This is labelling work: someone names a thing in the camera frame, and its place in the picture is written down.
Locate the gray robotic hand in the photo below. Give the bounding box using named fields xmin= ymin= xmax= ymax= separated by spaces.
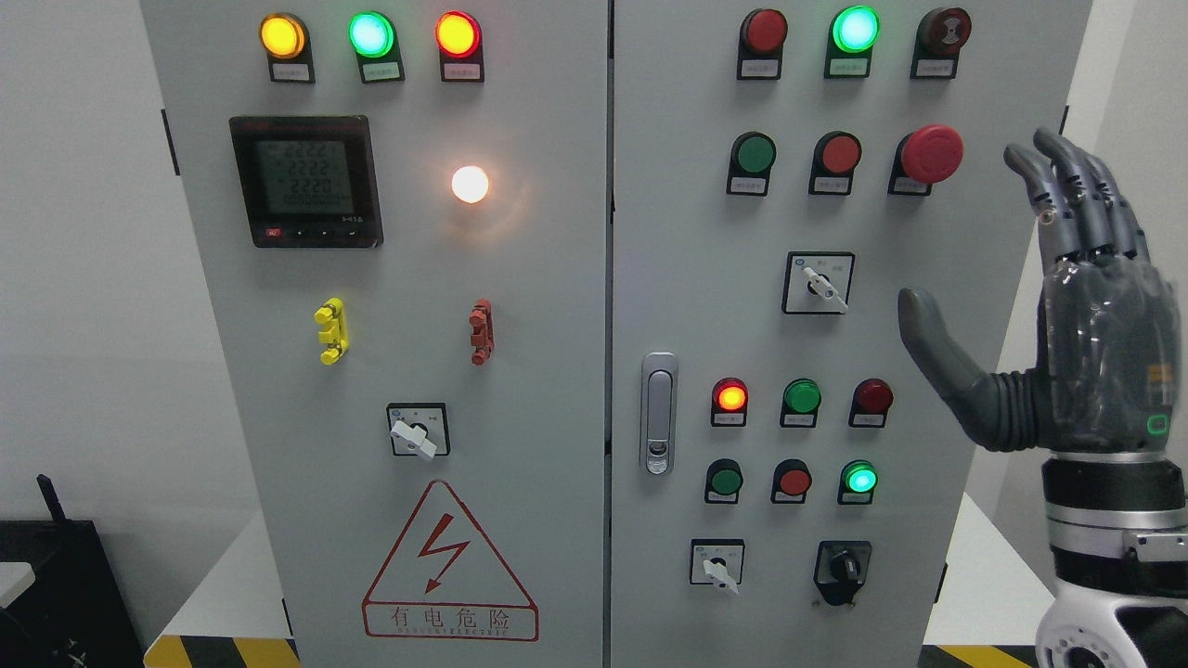
xmin=897 ymin=128 xmax=1181 ymax=454

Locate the gray rotary switch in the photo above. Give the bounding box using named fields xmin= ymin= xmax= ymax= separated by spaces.
xmin=689 ymin=538 xmax=745 ymax=595
xmin=781 ymin=250 xmax=857 ymax=315

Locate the dark red indicator light middle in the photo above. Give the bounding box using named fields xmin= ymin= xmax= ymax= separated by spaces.
xmin=848 ymin=378 xmax=895 ymax=429

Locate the lit green push button lower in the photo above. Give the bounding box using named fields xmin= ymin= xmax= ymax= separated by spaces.
xmin=838 ymin=459 xmax=879 ymax=505

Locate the red emergency stop button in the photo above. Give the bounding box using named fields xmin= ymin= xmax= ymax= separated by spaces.
xmin=887 ymin=122 xmax=963 ymax=196

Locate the green indicator light middle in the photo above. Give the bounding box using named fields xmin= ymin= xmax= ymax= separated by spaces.
xmin=781 ymin=378 xmax=822 ymax=429

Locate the green indicator light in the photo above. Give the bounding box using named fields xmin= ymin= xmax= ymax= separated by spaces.
xmin=823 ymin=5 xmax=880 ymax=78
xmin=781 ymin=378 xmax=822 ymax=429
xmin=348 ymin=11 xmax=405 ymax=84

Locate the red push button lower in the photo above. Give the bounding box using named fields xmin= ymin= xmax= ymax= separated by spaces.
xmin=769 ymin=459 xmax=813 ymax=505

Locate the red push button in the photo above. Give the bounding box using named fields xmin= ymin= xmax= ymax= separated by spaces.
xmin=769 ymin=459 xmax=813 ymax=505
xmin=807 ymin=131 xmax=862 ymax=196

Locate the red push button upper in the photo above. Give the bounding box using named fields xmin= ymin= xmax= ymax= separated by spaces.
xmin=807 ymin=131 xmax=862 ymax=196

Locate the lit red indicator light middle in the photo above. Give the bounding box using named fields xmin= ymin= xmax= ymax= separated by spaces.
xmin=710 ymin=377 xmax=748 ymax=427

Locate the dark red buzzer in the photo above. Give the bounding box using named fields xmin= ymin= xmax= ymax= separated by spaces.
xmin=910 ymin=6 xmax=972 ymax=80

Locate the green push button upper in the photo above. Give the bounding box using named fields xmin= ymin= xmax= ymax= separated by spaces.
xmin=726 ymin=131 xmax=777 ymax=196

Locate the green indicator light top right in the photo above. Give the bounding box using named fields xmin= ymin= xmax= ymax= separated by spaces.
xmin=823 ymin=5 xmax=880 ymax=78

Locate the red indicator light top right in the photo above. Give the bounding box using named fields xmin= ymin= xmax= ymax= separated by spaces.
xmin=737 ymin=8 xmax=789 ymax=81

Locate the red terminal connector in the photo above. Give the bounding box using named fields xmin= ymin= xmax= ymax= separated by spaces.
xmin=468 ymin=300 xmax=494 ymax=366

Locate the gray electrical cabinet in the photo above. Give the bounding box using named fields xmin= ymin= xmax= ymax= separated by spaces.
xmin=141 ymin=1 xmax=1091 ymax=667

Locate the white glowing indicator light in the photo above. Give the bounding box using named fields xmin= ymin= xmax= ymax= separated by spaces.
xmin=450 ymin=164 xmax=491 ymax=204

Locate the red electrical hazard warning sticker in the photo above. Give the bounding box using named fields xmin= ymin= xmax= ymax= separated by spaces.
xmin=362 ymin=481 xmax=539 ymax=642

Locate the red indicator light top left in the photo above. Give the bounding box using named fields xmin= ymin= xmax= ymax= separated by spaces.
xmin=434 ymin=11 xmax=484 ymax=82

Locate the yellow terminal connector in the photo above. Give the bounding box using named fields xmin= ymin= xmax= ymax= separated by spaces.
xmin=312 ymin=300 xmax=350 ymax=366

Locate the green indicator light top left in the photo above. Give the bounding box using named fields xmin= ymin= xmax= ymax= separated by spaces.
xmin=348 ymin=11 xmax=405 ymax=84

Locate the black digital power meter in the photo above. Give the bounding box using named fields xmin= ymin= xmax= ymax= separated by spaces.
xmin=229 ymin=115 xmax=383 ymax=248

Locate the yellow indicator light top left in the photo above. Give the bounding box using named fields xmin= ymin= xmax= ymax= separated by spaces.
xmin=258 ymin=12 xmax=316 ymax=84

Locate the black box with antenna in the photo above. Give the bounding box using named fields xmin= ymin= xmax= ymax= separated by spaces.
xmin=1 ymin=474 xmax=143 ymax=667

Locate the black rotary selector switch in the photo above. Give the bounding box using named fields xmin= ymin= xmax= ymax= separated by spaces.
xmin=814 ymin=540 xmax=872 ymax=606

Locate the silver door latch handle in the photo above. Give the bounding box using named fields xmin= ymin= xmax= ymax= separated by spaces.
xmin=639 ymin=352 xmax=678 ymax=475

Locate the gray rotary switch left door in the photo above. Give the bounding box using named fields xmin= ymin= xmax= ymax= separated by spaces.
xmin=386 ymin=403 xmax=451 ymax=461

